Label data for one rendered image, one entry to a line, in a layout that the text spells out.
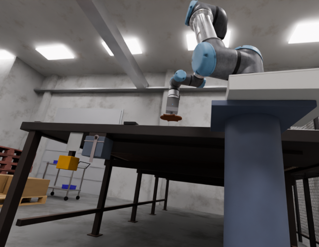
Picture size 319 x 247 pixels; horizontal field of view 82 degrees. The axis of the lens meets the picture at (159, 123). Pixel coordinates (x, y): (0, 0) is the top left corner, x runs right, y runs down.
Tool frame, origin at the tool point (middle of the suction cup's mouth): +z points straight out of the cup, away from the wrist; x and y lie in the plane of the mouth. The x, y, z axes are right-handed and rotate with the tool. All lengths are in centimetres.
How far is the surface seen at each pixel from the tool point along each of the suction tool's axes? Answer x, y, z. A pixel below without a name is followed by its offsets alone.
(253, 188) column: 65, -24, 41
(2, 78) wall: -517, 682, -275
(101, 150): 14.6, 37.3, 28.9
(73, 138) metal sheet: 6, 60, 23
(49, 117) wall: -627, 518, -165
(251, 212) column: 65, -23, 47
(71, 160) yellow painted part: 8, 56, 36
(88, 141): 12, 47, 24
